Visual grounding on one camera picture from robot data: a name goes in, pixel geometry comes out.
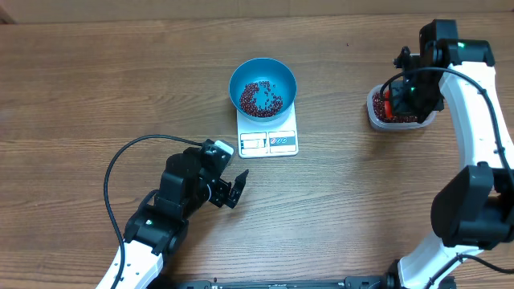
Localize orange plastic measuring scoop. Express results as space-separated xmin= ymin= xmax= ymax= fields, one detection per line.
xmin=383 ymin=91 xmax=394 ymax=120

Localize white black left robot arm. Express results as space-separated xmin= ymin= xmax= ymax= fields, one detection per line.
xmin=98 ymin=140 xmax=248 ymax=288

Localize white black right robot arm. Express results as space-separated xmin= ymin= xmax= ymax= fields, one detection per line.
xmin=380 ymin=19 xmax=513 ymax=288

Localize white digital kitchen scale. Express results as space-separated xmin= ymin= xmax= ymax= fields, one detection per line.
xmin=237 ymin=104 xmax=299 ymax=158

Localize red adzuki beans in bowl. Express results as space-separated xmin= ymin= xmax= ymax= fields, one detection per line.
xmin=239 ymin=80 xmax=284 ymax=118

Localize blue bowl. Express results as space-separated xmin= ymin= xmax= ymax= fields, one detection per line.
xmin=228 ymin=58 xmax=298 ymax=122

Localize red adzuki beans in container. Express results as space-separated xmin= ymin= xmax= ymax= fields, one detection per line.
xmin=372 ymin=92 xmax=418 ymax=123

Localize clear plastic bean container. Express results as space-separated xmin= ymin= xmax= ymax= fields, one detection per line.
xmin=366 ymin=84 xmax=437 ymax=132

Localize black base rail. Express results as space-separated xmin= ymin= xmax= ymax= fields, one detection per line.
xmin=148 ymin=275 xmax=401 ymax=289

